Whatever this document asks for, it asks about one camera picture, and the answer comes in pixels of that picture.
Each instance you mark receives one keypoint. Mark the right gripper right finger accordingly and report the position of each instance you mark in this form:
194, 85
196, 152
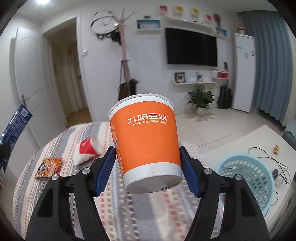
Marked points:
189, 173

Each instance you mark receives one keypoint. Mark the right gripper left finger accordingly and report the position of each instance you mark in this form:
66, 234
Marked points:
106, 164

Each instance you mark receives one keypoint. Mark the orange soymilk paper cup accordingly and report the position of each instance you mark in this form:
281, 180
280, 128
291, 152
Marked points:
144, 133

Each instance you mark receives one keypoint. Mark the blue white milk carton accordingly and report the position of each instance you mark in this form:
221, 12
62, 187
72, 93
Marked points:
11, 134

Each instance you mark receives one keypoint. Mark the red white paper cup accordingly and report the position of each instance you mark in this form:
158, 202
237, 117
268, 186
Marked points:
86, 150

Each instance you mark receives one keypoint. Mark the striped woven tablecloth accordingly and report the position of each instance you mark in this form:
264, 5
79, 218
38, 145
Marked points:
165, 215

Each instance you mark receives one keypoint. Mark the orange panda snack packet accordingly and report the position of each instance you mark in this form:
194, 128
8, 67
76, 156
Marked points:
49, 167

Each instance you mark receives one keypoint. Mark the light blue plastic basket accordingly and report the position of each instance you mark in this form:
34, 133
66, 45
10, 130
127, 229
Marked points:
255, 173

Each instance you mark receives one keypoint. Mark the green potted plant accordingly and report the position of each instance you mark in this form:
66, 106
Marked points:
201, 98

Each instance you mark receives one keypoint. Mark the black acoustic guitar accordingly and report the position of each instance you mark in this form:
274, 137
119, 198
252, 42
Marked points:
225, 96

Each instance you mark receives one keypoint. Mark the brown hanging bag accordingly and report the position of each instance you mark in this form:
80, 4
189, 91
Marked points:
124, 81

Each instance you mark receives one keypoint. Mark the white low coffee table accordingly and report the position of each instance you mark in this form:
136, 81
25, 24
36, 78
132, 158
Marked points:
260, 143

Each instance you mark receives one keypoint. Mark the colourful puzzle cube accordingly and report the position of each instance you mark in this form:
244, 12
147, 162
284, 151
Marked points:
276, 149

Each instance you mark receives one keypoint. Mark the black hanging bag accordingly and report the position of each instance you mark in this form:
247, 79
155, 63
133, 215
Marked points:
133, 86

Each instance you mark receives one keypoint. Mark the framed butterfly picture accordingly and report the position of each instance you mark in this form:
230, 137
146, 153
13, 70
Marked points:
180, 77

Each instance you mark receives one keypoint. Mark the white refrigerator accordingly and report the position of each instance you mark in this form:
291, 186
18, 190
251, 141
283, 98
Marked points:
244, 72

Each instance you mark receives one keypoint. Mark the blue curtain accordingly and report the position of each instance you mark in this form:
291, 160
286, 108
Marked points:
273, 64

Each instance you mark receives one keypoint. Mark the pink coat rack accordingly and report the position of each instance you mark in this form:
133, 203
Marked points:
121, 29

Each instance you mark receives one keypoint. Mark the white curved wall shelf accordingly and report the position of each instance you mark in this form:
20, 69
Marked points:
194, 83

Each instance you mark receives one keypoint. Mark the white red wall box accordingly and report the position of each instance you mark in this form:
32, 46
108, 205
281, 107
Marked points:
216, 74

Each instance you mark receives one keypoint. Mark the white light switch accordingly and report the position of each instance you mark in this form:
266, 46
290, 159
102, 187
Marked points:
84, 53

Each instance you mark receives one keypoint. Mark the white door with handle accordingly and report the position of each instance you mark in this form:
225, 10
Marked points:
35, 88

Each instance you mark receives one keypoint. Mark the black wall television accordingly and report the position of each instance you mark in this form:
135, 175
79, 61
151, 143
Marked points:
190, 48

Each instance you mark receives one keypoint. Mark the panda wall clock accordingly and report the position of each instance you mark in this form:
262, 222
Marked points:
104, 24

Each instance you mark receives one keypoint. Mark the long upper wall shelf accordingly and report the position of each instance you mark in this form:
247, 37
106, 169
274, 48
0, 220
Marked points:
199, 26

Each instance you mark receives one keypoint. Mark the blue framed wall box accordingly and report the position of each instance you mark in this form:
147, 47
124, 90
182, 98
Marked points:
149, 24

